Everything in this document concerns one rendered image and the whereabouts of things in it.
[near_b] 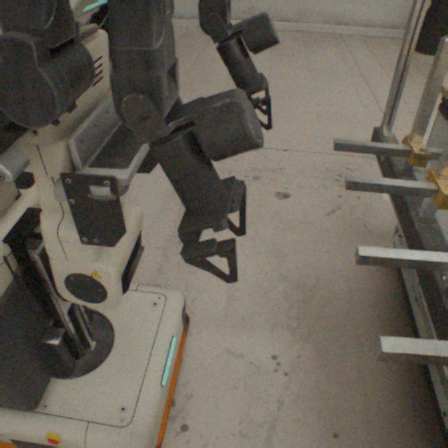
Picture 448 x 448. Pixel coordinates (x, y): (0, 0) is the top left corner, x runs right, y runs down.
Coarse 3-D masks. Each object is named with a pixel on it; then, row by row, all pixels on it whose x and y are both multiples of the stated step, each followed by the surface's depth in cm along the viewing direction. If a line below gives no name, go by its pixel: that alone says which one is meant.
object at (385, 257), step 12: (360, 252) 79; (372, 252) 79; (384, 252) 79; (396, 252) 79; (408, 252) 79; (420, 252) 79; (432, 252) 79; (360, 264) 80; (372, 264) 80; (384, 264) 79; (396, 264) 79; (408, 264) 78; (420, 264) 78; (432, 264) 77; (444, 264) 77
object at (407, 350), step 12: (384, 336) 60; (384, 348) 58; (396, 348) 58; (408, 348) 58; (420, 348) 58; (432, 348) 58; (444, 348) 58; (384, 360) 59; (396, 360) 59; (408, 360) 59; (420, 360) 58; (432, 360) 58; (444, 360) 58
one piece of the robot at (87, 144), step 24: (96, 120) 66; (72, 144) 59; (96, 144) 67; (120, 144) 69; (144, 144) 69; (96, 168) 63; (120, 168) 63; (144, 168) 89; (72, 192) 63; (96, 192) 62; (120, 192) 63; (96, 216) 66; (120, 216) 65; (96, 240) 69
